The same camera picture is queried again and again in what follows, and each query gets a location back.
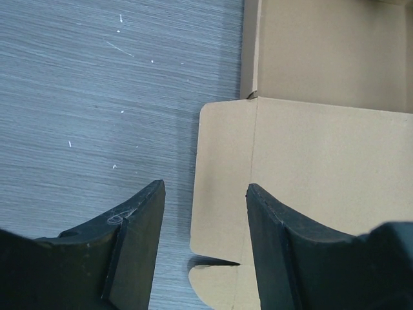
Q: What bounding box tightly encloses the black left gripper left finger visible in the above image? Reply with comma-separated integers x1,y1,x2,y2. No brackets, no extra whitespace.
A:
1,180,165,309

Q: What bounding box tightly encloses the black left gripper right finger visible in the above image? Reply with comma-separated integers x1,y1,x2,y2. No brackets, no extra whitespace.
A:
246,183,412,309

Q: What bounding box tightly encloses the brown cardboard box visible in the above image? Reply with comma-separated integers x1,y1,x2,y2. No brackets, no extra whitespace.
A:
188,1,412,309

